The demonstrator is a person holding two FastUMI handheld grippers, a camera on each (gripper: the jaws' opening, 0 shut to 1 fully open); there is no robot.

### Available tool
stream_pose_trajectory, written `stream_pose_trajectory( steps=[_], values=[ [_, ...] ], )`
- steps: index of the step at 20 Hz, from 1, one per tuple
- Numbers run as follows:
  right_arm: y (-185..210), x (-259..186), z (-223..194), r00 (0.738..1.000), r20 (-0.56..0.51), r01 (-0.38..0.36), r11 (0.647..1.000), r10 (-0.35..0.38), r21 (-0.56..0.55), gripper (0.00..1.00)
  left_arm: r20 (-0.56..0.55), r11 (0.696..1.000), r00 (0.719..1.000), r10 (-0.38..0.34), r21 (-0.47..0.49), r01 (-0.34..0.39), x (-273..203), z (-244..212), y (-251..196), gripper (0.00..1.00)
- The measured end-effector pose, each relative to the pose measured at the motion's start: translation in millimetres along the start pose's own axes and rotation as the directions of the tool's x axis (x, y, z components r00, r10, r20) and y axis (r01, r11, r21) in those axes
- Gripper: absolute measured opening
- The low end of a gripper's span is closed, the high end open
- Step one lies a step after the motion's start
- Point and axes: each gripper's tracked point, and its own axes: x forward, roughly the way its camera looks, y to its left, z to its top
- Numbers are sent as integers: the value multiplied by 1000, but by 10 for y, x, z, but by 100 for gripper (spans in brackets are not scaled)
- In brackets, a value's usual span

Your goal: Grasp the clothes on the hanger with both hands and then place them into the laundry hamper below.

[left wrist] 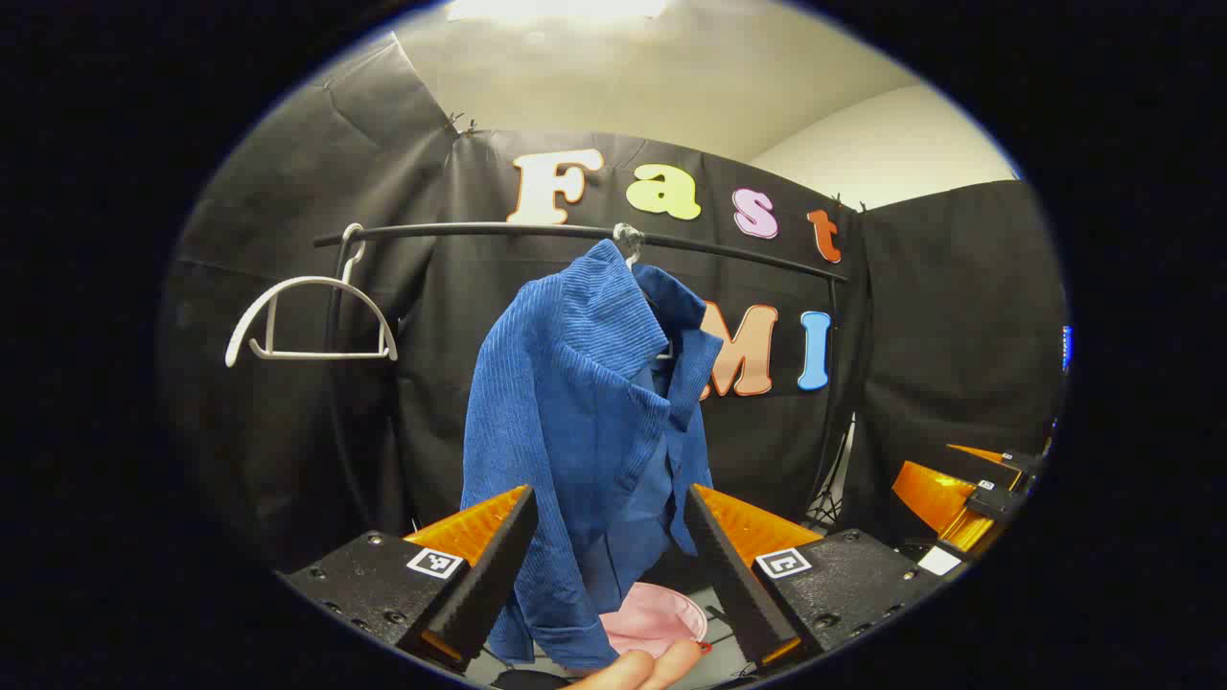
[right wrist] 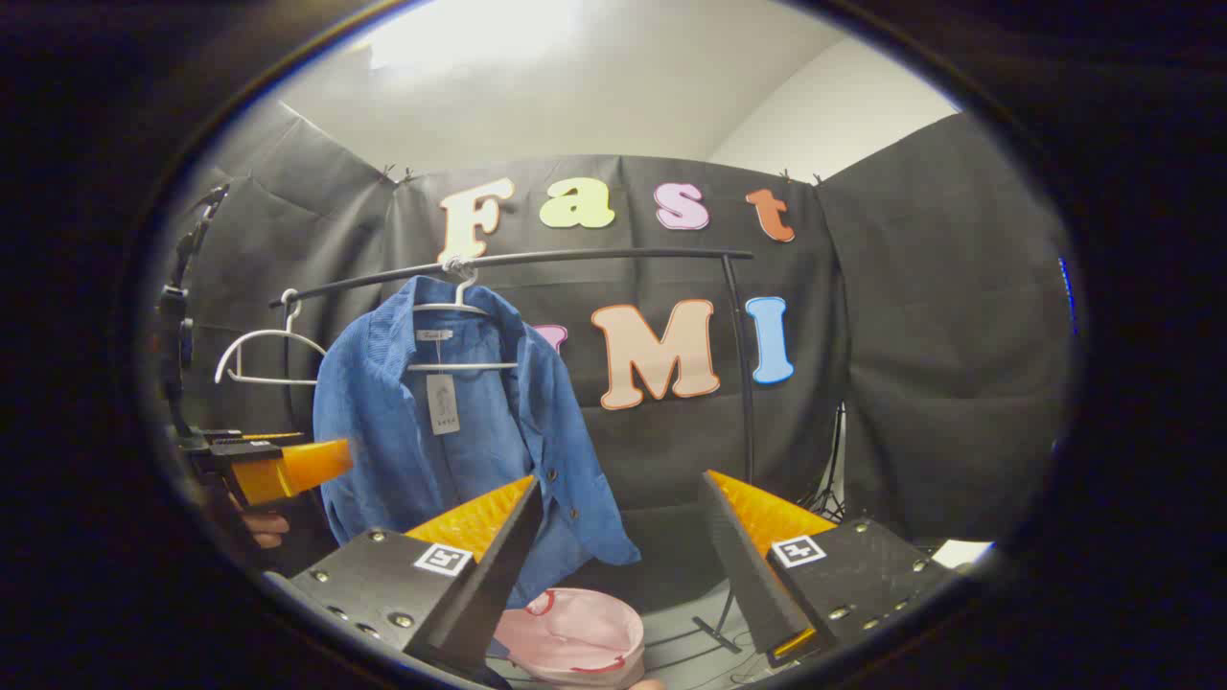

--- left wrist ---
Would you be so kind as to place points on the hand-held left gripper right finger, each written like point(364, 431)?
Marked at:
point(733, 585)

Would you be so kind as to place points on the pink laundry hamper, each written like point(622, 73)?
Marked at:
point(652, 618)

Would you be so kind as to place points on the black tripod stand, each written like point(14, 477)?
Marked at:
point(826, 508)

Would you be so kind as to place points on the white clothes hanger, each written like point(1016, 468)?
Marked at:
point(307, 281)
point(628, 235)

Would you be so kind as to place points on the black clothes rack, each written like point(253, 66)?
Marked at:
point(479, 229)

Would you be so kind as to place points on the ceiling light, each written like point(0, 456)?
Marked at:
point(556, 8)

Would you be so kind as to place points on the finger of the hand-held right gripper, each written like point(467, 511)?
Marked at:
point(997, 458)
point(935, 503)

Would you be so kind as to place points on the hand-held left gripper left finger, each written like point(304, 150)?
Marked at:
point(489, 585)

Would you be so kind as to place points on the black backdrop cloth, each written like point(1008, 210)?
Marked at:
point(959, 316)

